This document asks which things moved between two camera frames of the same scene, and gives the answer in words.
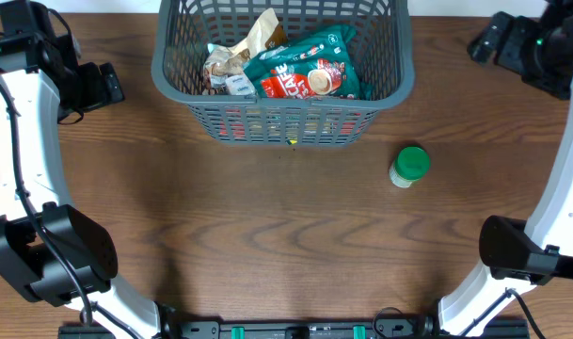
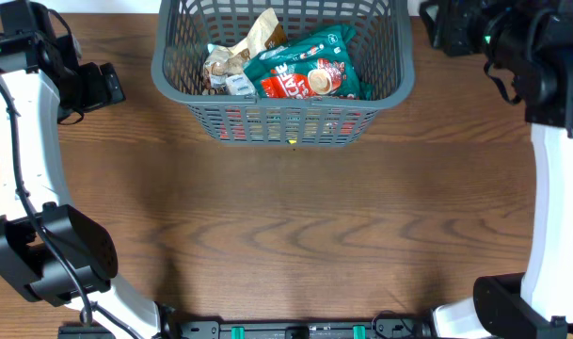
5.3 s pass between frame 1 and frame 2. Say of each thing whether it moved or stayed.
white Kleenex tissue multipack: stayed
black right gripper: moved
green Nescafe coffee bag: stayed
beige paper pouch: stayed
